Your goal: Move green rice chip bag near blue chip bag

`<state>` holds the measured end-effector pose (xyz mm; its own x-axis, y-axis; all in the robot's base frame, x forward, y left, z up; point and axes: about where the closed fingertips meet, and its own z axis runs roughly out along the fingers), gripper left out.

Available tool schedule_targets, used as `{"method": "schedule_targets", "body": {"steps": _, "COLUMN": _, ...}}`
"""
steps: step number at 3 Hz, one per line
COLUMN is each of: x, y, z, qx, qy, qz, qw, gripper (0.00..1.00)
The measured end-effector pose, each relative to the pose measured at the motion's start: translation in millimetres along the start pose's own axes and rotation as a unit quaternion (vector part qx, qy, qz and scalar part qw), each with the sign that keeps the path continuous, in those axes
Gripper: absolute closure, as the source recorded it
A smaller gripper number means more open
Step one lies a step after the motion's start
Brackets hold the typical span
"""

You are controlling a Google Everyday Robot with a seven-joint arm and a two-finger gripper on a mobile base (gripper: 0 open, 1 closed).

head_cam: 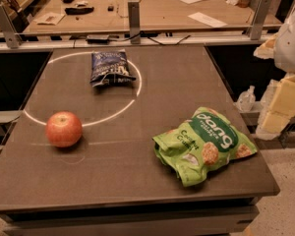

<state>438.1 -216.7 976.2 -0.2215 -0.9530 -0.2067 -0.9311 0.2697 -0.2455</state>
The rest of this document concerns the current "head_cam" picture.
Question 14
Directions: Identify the green rice chip bag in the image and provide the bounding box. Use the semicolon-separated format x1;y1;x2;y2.
152;107;257;187

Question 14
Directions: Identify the blue chip bag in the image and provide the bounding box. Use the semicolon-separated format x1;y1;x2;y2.
89;49;136;87

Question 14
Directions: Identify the grey metal post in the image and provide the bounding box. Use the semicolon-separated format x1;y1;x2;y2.
247;0;272;40
0;5;22;49
128;1;141;44

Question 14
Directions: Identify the small black object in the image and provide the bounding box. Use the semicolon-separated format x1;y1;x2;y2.
107;5;114;11

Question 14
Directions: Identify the white paper sheet small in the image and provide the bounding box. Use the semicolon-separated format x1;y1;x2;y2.
189;12;226;28

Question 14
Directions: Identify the black tool on bench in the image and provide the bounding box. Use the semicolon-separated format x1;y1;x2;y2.
65;0;94;15

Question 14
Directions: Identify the grey metal post middle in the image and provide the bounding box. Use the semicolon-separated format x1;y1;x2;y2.
128;1;141;44

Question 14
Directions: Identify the clear bottle left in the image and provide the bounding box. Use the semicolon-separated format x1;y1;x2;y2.
236;86;256;112

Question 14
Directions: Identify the black power adapter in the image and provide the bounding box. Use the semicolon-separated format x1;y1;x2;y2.
87;34;109;44

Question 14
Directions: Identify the grey metal post right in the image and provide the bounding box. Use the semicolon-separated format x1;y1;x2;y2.
247;0;272;40

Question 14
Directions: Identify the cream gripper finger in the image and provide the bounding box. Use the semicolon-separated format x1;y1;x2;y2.
253;33;277;59
257;73;295;136

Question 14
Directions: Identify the paper card on bench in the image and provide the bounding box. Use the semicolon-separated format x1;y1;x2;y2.
34;12;65;26

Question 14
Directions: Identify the red apple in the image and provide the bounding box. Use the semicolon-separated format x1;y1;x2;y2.
45;111;83;148

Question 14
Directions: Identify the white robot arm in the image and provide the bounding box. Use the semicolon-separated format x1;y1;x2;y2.
254;10;295;140

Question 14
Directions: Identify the black cable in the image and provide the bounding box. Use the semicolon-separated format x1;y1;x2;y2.
108;30;192;46

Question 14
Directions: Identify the grey metal post left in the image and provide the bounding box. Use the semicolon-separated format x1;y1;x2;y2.
0;5;22;49

